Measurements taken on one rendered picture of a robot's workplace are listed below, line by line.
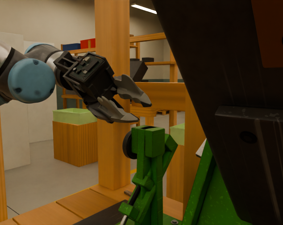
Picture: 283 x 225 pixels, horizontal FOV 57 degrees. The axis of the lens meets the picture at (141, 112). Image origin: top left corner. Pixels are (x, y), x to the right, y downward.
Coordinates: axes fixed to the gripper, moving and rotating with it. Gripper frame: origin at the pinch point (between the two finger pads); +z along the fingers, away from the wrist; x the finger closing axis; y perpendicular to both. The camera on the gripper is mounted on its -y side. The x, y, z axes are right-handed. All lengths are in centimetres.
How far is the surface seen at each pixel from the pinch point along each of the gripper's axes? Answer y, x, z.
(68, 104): -505, 110, -657
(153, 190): -24.6, -6.9, -1.2
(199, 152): 2.4, -2.2, 14.1
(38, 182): -215, -61, -226
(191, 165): -32.3, 5.4, -0.1
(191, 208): 5.7, -9.5, 18.5
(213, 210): 5.2, -8.2, 20.3
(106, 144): -40, -2, -34
